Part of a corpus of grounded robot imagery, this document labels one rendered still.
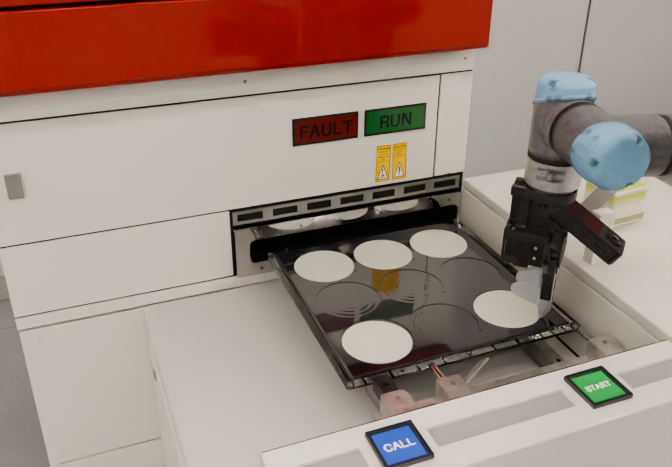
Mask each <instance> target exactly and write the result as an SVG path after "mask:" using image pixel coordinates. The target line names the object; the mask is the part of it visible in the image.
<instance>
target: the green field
mask: <svg viewBox="0 0 672 467"><path fill-rule="evenodd" d="M424 109H425V105H422V106H414V107H407V108H399V109H391V110H383V111H375V112H367V134H374V133H381V132H389V131H396V130H403V129H410V128H418V127H423V124H424Z"/></svg>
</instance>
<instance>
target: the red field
mask: <svg viewBox="0 0 672 467"><path fill-rule="evenodd" d="M353 136H356V114H352V115H344V116H336V117H328V118H321V119H313V120H305V121H297V122H295V144H302V143H309V142H316V141H324V140H331V139H338V138H345V137H353Z"/></svg>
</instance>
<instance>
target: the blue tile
mask: <svg viewBox="0 0 672 467"><path fill-rule="evenodd" d="M371 438H372V439H373V441H374V443H375V444H376V446H377V448H378V449H379V451H380V453H381V454H382V456H383V458H384V459H385V461H386V463H387V464H388V465H391V464H395V463H398V462H401V461H404V460H408V459H411V458H414V457H418V456H421V455H424V454H428V453H427V452H426V450H425V449H424V447H423V446H422V445H421V443H420V442H419V440H418V439H417V437H416V436H415V434H414V433H413V431H412V430H411V428H410V427H409V426H404V427H401V428H397V429H394V430H390V431H387V432H383V433H380V434H376V435H373V436H371Z"/></svg>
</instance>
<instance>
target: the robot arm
mask: <svg viewBox="0 0 672 467"><path fill-rule="evenodd" d="M596 89H597V84H596V81H595V80H594V79H593V78H592V77H590V76H588V75H585V74H582V73H577V72H569V71H556V72H550V73H546V74H544V75H543V76H541V77H540V78H539V80H538V83H537V88H536V94H535V99H534V100H533V104H534V105H533V113H532V121H531V129H530V136H529V144H528V152H527V160H526V167H525V174H524V178H523V177H516V179H515V182H514V183H513V184H512V186H511V194H510V195H512V202H511V210H510V217H509V219H508V221H507V224H506V226H505V228H504V234H503V242H502V250H501V258H500V261H503V262H508V263H513V265H514V266H519V267H524V268H528V265H531V266H532V267H531V268H530V269H525V270H520V271H518V272H517V274H516V280H517V282H514V283H513V284H512V285H511V292H512V293H513V294H514V295H515V296H518V297H520V298H522V299H524V300H526V301H528V302H531V303H533V304H535V305H536V306H537V307H538V308H539V309H538V317H541V318H543V317H544V316H545V315H546V314H547V313H548V312H549V311H550V310H551V307H552V302H553V298H554V293H555V289H556V284H557V279H558V274H559V269H560V265H561V262H562V259H563V256H564V253H565V248H566V244H567V239H568V232H569V233H570V234H571V235H573V236H574V237H575V238H576V239H578V240H579V241H580V242H581V243H582V244H584V245H585V246H586V247H587V248H588V249H590V250H591V251H592V252H593V253H594V254H596V255H597V256H598V257H599V258H600V259H602V260H603V261H604V262H605V263H607V264H608V265H611V264H613V263H614V262H615V261H617V260H618V259H619V258H620V257H621V256H622V255H623V252H624V248H625V244H626V242H625V240H624V239H623V238H621V237H620V236H619V235H618V234H617V233H615V232H614V231H613V230H612V229H610V228H609V227H608V226H607V225H606V224H604V223H603V222H602V221H601V220H599V219H598V218H597V217H596V216H595V215H593V214H592V213H591V212H590V211H589V210H587V209H586V208H585V207H584V206H582V205H581V204H580V203H579V202H578V201H576V198H577V193H578V188H579V187H580V184H581V179H582V178H583V179H585V180H587V181H588V182H591V183H593V184H594V185H595V186H597V187H598V188H600V189H603V190H607V191H620V190H623V189H625V188H626V187H628V186H630V185H634V184H635V183H637V182H638V181H639V180H640V179H641V178H642V177H656V176H672V114H665V115H663V114H655V115H612V114H608V113H607V112H605V111H604V110H602V109H601V108H599V107H598V106H596V105H595V104H594V103H595V100H596V99H597V96H596ZM509 224H512V225H509ZM505 241H506V242H505ZM504 249H505V250H504Z"/></svg>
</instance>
